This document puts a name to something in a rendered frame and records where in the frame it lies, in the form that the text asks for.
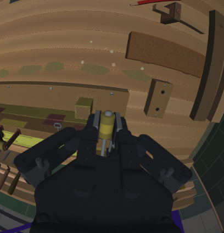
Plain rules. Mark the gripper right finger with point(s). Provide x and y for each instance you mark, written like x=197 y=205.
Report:
x=160 y=157

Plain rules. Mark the grey eye bolt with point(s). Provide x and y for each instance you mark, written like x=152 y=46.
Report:
x=57 y=126

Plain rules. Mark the brown wooden dowel rack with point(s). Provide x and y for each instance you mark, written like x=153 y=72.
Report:
x=158 y=99

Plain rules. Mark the brown cork sanding block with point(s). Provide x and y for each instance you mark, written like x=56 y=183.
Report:
x=164 y=54

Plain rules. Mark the olive green jig fence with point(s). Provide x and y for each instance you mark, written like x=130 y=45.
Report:
x=35 y=111

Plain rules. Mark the stacked wooden boards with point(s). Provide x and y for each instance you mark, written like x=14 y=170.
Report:
x=185 y=197

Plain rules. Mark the olive cork-faced length stop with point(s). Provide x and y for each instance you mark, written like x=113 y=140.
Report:
x=83 y=108

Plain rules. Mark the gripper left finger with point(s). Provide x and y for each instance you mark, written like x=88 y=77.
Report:
x=50 y=146

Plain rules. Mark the yellow-green jig rail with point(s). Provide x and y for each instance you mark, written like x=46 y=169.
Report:
x=30 y=140

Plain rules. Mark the red flat tool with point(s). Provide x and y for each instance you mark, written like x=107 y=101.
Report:
x=153 y=1

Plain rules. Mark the wooden marking gauge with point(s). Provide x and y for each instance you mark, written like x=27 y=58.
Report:
x=171 y=14

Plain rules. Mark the brown wooden jig base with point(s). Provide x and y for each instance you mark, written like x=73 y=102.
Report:
x=41 y=97

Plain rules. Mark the long wooden straightedge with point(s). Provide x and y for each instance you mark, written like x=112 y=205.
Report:
x=209 y=69

